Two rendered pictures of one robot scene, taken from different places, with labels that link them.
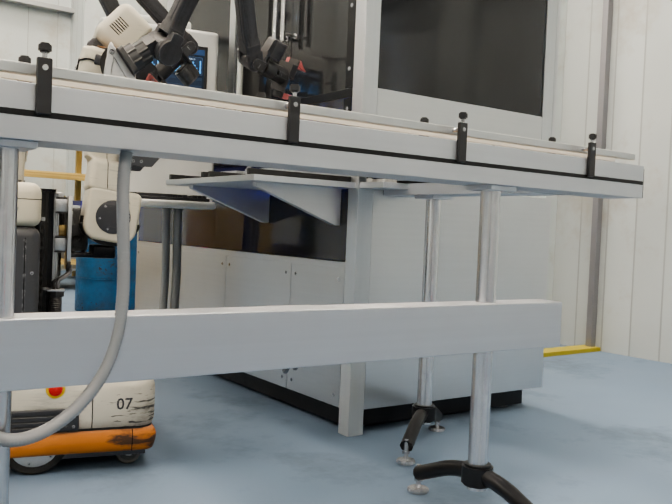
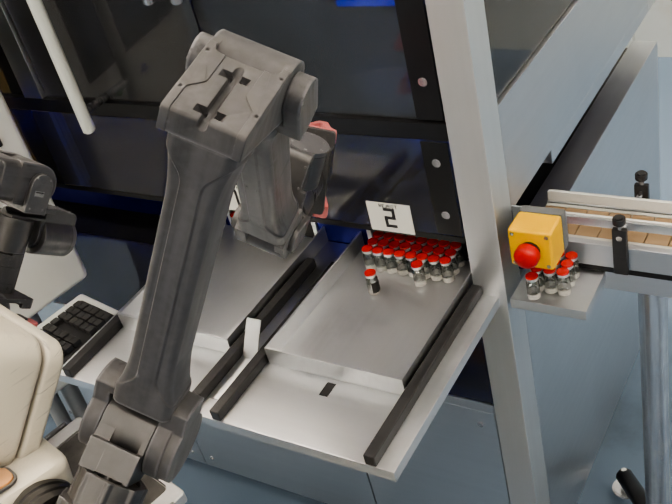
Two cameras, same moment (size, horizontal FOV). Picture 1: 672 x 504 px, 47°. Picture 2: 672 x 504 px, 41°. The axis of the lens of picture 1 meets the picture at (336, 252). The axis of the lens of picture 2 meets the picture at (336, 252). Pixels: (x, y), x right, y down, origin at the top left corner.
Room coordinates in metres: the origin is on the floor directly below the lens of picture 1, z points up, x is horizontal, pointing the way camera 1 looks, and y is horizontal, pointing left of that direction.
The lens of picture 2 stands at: (1.61, 0.51, 1.86)
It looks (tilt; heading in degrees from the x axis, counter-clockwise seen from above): 34 degrees down; 344
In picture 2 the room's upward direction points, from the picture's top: 15 degrees counter-clockwise
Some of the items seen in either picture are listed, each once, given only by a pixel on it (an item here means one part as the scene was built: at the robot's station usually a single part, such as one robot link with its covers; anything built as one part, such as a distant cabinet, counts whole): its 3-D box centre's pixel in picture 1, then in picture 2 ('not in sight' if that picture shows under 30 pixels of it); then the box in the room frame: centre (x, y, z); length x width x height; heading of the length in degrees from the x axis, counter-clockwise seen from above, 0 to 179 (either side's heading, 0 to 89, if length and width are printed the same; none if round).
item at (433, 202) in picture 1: (428, 310); (656, 425); (2.60, -0.32, 0.46); 0.09 x 0.09 x 0.77; 35
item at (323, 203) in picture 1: (297, 204); not in sight; (2.66, 0.14, 0.79); 0.34 x 0.03 x 0.13; 125
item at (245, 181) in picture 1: (264, 184); (282, 325); (2.87, 0.27, 0.87); 0.70 x 0.48 x 0.02; 35
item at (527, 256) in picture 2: not in sight; (527, 254); (2.60, -0.09, 0.99); 0.04 x 0.04 x 0.04; 35
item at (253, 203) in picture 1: (230, 204); not in sight; (3.07, 0.42, 0.79); 0.34 x 0.03 x 0.13; 125
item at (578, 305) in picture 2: (387, 186); (561, 283); (2.64, -0.17, 0.87); 0.14 x 0.13 x 0.02; 125
